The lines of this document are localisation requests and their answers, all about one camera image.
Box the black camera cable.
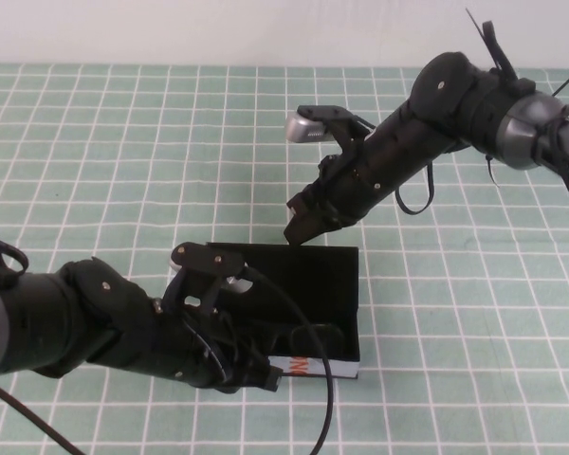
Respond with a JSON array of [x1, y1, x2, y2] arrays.
[[240, 265, 338, 455], [394, 158, 436, 217]]

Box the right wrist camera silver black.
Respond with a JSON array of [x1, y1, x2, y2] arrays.
[[285, 104, 369, 153]]

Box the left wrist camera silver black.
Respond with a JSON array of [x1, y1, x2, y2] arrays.
[[169, 241, 258, 295]]

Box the black right camera cable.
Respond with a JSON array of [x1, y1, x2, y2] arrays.
[[394, 158, 436, 217]]

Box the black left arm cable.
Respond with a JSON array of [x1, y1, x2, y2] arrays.
[[0, 376, 84, 455]]

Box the black glasses case printed sides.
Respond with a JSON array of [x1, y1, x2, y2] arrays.
[[203, 241, 362, 381]]

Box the green white checked tablecloth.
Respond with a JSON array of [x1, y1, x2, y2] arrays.
[[0, 60, 569, 455]]

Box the black left camera cable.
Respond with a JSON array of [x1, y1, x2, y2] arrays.
[[240, 265, 338, 455]]

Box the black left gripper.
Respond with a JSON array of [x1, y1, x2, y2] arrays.
[[145, 271, 284, 395]]

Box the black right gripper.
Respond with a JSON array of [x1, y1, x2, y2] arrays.
[[283, 122, 424, 248]]

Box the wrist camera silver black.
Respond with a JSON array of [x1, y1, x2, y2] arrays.
[[285, 104, 369, 153], [169, 241, 258, 295]]

